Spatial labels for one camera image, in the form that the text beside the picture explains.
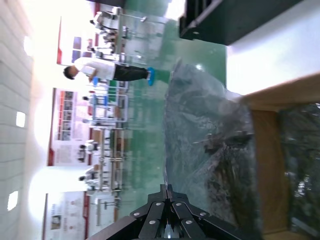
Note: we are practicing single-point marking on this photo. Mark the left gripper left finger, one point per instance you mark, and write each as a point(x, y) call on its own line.
point(150, 215)

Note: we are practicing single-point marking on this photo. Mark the square ceiling light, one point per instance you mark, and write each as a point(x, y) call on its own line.
point(12, 200)
point(27, 45)
point(20, 119)

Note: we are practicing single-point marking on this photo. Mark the red framed wall poster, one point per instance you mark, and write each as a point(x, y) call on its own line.
point(65, 215)
point(77, 47)
point(67, 112)

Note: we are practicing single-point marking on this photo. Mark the black slotted plastic container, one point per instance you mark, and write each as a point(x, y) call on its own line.
point(250, 22)

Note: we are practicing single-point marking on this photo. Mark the black graphics card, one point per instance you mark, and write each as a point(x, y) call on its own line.
point(225, 155)

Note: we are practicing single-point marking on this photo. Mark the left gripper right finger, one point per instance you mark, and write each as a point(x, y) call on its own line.
point(185, 215)

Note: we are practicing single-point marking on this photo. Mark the brown cardboard box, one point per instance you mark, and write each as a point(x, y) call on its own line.
point(267, 162)

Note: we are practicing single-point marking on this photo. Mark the person with blue shoe covers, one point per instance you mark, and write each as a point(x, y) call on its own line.
point(100, 68)

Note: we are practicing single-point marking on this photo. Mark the white humanoid robot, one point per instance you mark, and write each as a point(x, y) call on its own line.
point(91, 177)
point(90, 147)

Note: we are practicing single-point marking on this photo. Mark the white frame wooden workbench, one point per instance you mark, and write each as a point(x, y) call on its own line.
point(112, 160)

